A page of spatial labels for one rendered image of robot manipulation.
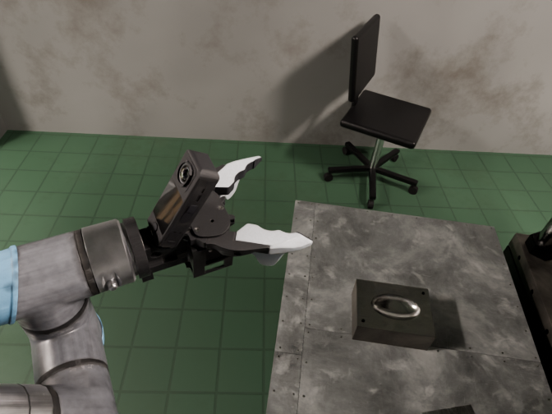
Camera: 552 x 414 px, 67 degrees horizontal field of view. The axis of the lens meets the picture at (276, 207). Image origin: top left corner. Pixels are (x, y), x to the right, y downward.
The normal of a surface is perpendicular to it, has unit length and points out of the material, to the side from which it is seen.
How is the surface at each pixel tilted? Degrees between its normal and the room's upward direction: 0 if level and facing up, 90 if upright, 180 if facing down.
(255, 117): 90
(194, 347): 0
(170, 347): 0
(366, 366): 0
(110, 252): 40
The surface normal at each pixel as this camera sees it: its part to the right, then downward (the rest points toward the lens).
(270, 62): 0.01, 0.70
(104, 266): 0.40, 0.14
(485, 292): 0.07, -0.72
